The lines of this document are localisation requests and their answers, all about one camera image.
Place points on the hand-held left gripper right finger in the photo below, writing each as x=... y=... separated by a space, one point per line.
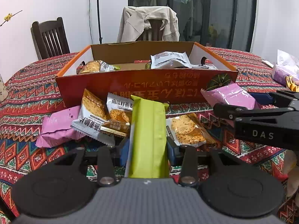
x=172 y=151

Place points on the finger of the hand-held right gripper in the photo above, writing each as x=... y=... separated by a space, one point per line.
x=262 y=99
x=233 y=112

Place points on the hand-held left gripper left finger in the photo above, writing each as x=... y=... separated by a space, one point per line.
x=125 y=150

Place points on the pink snack packet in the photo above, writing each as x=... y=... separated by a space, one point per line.
x=229 y=95
x=58 y=128

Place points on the green snack packet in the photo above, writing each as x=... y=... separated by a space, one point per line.
x=149 y=133

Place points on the red cardboard box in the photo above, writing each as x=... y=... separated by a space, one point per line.
x=140 y=91

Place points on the silver white snack packet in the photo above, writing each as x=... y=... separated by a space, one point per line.
x=170 y=59

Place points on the orange oat cracker packet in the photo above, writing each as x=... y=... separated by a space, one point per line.
x=92 y=66

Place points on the clear oat cracker packet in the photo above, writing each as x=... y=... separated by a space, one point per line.
x=114 y=128
x=186 y=130

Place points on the plate of gold wrapped sweets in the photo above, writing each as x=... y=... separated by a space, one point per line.
x=293 y=84

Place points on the purple tissue pack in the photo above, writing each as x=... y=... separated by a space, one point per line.
x=283 y=70

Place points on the white flat object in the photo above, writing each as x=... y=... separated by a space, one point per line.
x=267 y=63

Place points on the white oat cracker packet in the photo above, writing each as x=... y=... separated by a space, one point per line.
x=91 y=114
x=119 y=109

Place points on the black framed glass door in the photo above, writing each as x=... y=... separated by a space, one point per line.
x=198 y=16

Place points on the patterned red tablecloth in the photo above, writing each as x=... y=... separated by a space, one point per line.
x=30 y=98

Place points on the wooden chair under jacket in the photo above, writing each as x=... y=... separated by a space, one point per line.
x=154 y=30

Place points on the beige jacket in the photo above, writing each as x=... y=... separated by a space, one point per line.
x=133 y=23

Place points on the dark wooden chair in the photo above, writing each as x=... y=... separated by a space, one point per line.
x=50 y=39

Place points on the floral ceramic vase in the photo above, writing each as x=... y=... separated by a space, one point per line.
x=2 y=88

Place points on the studio light on stand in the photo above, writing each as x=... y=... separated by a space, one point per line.
x=99 y=11

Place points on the yellow flower branches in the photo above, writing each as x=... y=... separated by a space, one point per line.
x=8 y=17

